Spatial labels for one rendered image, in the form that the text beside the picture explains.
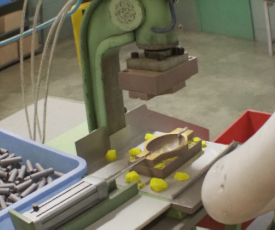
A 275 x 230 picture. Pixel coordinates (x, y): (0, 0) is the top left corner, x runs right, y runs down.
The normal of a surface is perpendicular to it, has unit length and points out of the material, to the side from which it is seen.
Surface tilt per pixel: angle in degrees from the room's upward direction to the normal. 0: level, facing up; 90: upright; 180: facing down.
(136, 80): 90
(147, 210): 0
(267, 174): 111
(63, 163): 81
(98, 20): 90
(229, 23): 90
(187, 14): 90
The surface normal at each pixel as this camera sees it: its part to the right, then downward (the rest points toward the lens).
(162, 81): 0.80, 0.15
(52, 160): -0.62, 0.19
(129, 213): -0.09, -0.93
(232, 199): -0.72, 0.54
